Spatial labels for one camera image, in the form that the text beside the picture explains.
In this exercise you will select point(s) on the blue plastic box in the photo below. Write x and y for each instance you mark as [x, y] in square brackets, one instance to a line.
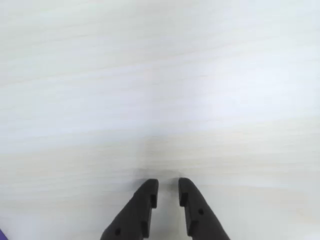
[1, 237]

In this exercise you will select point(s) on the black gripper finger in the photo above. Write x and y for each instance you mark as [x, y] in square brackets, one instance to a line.
[130, 217]
[202, 220]

